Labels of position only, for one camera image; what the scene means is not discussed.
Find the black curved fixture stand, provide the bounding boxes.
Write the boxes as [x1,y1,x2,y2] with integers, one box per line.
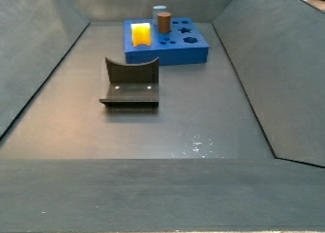
[99,58,160,106]

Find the blue shape-sorter block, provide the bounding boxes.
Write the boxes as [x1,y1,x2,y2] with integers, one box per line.
[125,17,210,66]

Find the yellow arch block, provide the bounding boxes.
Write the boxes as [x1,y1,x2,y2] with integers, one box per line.
[131,23,152,47]

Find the brown cylinder peg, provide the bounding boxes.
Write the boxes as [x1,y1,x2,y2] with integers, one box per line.
[158,11,172,33]

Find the light blue cylinder peg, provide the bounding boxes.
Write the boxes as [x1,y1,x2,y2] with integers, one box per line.
[153,6,168,21]

